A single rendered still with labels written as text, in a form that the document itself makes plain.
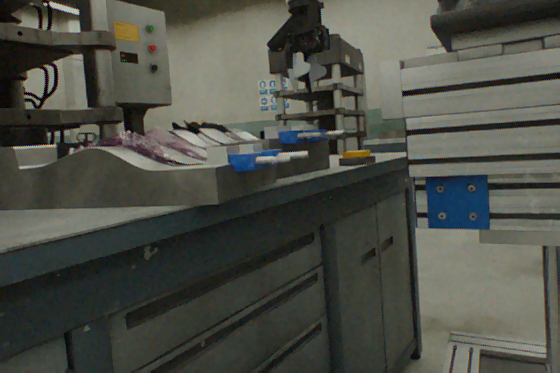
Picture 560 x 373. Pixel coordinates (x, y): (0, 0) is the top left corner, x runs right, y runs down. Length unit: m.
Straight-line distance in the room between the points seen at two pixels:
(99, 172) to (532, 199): 0.66
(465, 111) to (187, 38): 8.78
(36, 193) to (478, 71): 0.73
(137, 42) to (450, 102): 1.38
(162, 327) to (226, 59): 8.12
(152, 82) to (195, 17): 7.49
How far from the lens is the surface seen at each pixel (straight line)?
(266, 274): 0.88
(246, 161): 0.65
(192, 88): 9.07
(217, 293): 0.78
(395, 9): 7.67
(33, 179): 0.82
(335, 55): 4.95
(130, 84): 1.74
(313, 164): 1.03
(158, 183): 0.65
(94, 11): 1.58
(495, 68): 0.65
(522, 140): 0.65
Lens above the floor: 0.89
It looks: 3 degrees down
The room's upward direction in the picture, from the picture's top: 5 degrees counter-clockwise
